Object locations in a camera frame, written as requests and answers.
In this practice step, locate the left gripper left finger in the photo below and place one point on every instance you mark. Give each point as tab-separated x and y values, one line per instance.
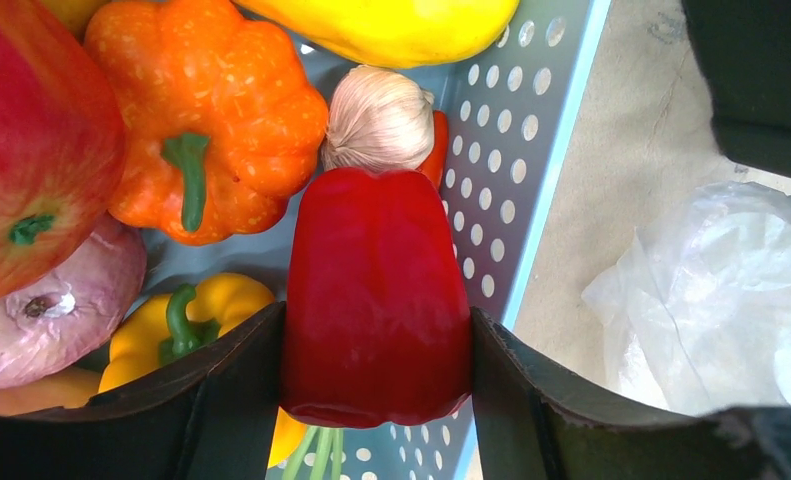
210	415

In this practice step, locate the red bell pepper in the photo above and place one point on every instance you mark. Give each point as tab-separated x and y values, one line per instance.
377	324

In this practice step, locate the yellow lemon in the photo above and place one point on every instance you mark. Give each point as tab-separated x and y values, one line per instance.
74	14

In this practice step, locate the red apple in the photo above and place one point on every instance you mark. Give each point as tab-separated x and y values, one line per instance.
61	143

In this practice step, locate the yellow squash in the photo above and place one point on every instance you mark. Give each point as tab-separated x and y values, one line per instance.
391	33

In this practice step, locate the yellow bell pepper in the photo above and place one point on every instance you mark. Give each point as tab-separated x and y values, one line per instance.
169	326

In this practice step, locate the polka dot zip bag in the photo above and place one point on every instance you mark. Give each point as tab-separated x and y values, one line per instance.
696	313

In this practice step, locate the garlic bulb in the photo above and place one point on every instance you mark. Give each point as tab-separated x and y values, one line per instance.
379	120

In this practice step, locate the black plastic toolbox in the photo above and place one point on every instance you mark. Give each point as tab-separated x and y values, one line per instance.
743	50

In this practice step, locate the red onion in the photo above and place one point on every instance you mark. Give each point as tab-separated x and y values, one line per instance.
75	308

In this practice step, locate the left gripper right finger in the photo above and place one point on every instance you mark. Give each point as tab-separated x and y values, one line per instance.
536	419

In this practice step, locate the small orange pumpkin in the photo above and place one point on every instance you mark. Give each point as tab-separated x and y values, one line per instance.
223	127

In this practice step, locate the peach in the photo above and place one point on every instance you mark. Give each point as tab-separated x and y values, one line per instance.
70	388

